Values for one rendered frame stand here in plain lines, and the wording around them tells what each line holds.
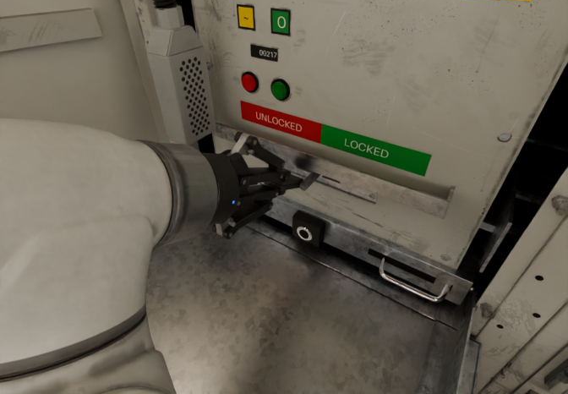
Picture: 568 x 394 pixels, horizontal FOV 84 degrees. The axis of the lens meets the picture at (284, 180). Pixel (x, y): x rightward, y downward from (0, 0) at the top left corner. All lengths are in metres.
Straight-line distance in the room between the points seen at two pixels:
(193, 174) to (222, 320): 0.33
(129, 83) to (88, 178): 0.48
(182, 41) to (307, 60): 0.18
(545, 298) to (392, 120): 0.28
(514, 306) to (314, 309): 0.27
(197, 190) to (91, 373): 0.13
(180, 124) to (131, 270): 0.34
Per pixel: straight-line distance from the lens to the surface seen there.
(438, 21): 0.40
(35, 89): 0.65
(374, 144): 0.47
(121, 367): 0.22
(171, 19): 0.50
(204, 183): 0.27
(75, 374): 0.22
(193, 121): 0.54
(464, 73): 0.41
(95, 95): 0.67
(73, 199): 0.20
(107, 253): 0.21
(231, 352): 0.53
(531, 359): 0.60
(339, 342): 0.53
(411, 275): 0.58
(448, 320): 0.60
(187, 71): 0.51
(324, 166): 0.47
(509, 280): 0.50
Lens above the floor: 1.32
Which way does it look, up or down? 37 degrees down
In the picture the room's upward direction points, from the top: straight up
